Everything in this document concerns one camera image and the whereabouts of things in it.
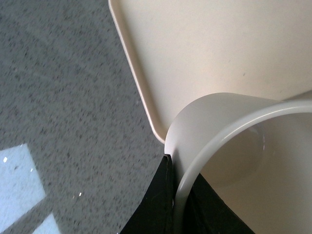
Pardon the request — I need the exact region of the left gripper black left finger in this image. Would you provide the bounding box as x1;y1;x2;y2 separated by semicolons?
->
121;155;174;234

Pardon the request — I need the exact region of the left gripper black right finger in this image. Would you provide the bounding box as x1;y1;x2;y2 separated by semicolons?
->
190;175;253;234

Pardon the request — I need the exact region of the white smiley mug black handle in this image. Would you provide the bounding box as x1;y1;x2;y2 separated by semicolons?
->
165;93;312;234

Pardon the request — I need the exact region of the cream rectangular tray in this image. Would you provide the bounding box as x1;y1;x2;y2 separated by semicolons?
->
108;0;312;142

